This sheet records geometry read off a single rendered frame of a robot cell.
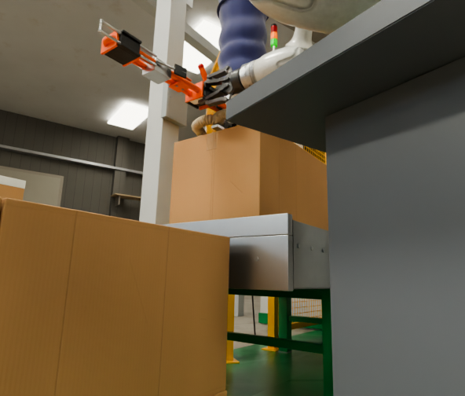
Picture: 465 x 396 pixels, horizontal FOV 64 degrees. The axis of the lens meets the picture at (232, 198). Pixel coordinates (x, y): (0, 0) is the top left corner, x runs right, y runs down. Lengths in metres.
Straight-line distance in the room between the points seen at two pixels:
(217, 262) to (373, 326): 0.53
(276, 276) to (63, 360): 0.56
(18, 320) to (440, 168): 0.65
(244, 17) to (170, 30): 1.28
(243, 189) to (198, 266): 0.37
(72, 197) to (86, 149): 1.25
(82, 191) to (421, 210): 9.30
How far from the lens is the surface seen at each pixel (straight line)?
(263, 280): 1.05
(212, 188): 1.30
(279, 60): 1.17
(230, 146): 1.29
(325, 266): 1.25
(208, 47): 4.79
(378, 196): 0.58
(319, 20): 0.67
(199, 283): 0.95
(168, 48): 2.85
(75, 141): 9.90
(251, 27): 1.69
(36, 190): 9.41
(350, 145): 0.63
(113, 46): 1.17
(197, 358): 0.97
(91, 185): 9.72
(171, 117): 2.57
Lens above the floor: 0.43
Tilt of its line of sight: 12 degrees up
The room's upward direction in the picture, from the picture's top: 2 degrees clockwise
